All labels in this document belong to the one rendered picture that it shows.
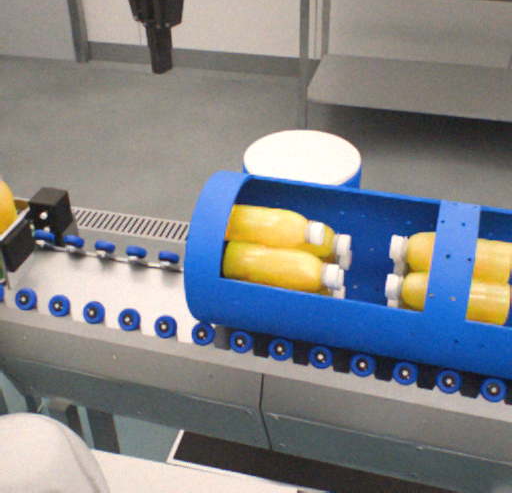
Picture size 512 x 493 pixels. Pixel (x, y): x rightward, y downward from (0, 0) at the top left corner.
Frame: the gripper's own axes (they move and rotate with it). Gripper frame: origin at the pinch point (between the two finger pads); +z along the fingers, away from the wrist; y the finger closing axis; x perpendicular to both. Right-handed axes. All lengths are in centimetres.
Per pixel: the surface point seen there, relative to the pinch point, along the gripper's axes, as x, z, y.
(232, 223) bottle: -7.2, 33.3, -6.2
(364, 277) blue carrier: -26, 50, -23
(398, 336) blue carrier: -6, 42, -40
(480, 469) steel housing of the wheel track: -15, 74, -56
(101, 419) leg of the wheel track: 0, 106, 35
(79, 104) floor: -189, 148, 254
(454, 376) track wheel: -14, 53, -48
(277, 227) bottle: -10.0, 32.9, -14.0
